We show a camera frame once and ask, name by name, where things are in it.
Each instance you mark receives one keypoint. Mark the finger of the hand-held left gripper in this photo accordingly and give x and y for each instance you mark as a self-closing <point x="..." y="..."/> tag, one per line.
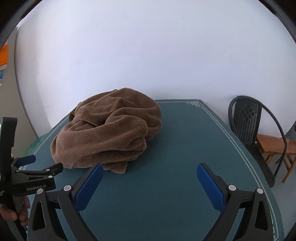
<point x="29" y="159"/>
<point x="55" y="168"/>

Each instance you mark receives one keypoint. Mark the green glass round table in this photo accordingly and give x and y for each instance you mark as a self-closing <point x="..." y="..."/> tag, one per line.
<point x="34" y="144"/>

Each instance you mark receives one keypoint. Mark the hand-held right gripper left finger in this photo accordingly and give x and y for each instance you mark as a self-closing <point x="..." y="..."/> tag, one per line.
<point x="89" y="185"/>

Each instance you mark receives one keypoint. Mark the black mesh chair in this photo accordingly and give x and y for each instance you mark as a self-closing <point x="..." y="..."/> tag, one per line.
<point x="247" y="120"/>

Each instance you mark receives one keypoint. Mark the brown fleece cloth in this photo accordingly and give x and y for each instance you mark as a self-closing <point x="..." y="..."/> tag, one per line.
<point x="111" y="129"/>

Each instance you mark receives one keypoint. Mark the wooden folding stool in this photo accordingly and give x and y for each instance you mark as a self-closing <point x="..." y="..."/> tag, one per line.
<point x="270" y="142"/>

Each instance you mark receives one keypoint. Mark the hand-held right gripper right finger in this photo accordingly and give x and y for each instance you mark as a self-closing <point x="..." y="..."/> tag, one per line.
<point x="210" y="187"/>

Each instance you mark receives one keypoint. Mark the person's left hand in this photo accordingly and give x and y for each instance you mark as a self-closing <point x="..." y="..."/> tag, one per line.
<point x="22" y="208"/>

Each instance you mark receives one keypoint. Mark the orange paper notice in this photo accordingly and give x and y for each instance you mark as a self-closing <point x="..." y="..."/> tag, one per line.
<point x="3" y="56"/>

